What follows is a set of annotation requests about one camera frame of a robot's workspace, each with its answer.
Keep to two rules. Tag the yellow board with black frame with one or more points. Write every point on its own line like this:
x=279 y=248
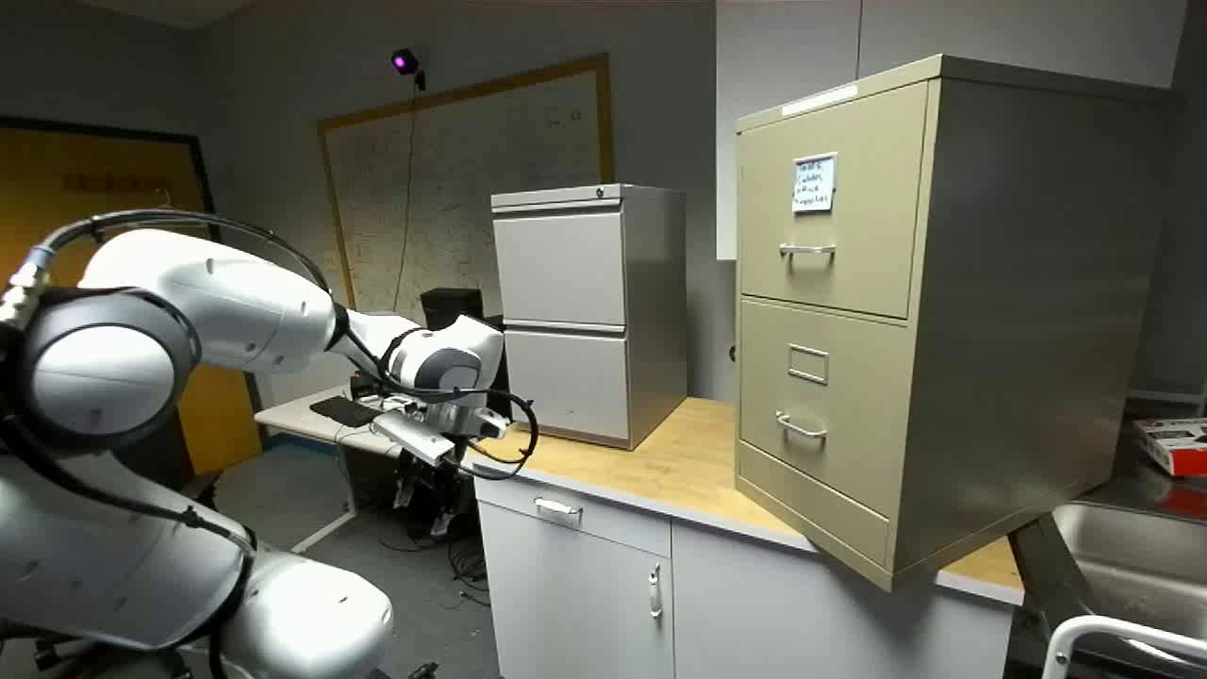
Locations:
x=75 y=179

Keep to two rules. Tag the red and white box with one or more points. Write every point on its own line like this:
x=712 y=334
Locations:
x=1177 y=445

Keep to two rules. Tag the black keyboard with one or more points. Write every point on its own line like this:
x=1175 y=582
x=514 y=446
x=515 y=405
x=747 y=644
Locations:
x=344 y=411

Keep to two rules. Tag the wide white counter door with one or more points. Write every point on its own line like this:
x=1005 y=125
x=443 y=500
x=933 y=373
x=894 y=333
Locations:
x=811 y=622

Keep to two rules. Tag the white counter drawer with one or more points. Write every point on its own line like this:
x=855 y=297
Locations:
x=622 y=528

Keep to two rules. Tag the wood framed whiteboard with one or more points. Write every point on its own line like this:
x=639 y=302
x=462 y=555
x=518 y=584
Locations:
x=471 y=179

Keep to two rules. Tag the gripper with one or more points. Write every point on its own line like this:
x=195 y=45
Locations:
x=443 y=471

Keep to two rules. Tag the white desk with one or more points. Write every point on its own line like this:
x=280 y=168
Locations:
x=292 y=410

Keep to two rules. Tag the beige metal filing cabinet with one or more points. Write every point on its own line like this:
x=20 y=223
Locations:
x=1009 y=321

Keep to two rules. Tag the camera on mount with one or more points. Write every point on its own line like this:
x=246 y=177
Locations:
x=405 y=62

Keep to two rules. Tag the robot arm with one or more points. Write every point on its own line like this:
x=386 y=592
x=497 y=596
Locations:
x=236 y=302

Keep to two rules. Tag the beige drawer with empty label holder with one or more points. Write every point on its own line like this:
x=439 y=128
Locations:
x=849 y=453

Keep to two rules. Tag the grey cabinet drawer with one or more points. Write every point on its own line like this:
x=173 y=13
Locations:
x=558 y=269
x=566 y=382

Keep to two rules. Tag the white metal tube frame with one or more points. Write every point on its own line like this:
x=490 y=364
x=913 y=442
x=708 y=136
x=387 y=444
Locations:
x=1122 y=630

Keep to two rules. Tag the white paper label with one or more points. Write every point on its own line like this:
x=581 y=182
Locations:
x=814 y=183

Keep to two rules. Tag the stainless steel sink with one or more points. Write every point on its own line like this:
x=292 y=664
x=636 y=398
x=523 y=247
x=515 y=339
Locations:
x=1132 y=566

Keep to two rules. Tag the beige drawer with paper label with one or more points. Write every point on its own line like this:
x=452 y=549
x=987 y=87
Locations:
x=849 y=273

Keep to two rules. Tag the grey metal filing cabinet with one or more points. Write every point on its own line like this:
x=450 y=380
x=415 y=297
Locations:
x=651 y=311

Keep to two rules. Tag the black computer box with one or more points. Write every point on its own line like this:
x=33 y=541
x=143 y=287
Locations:
x=451 y=307

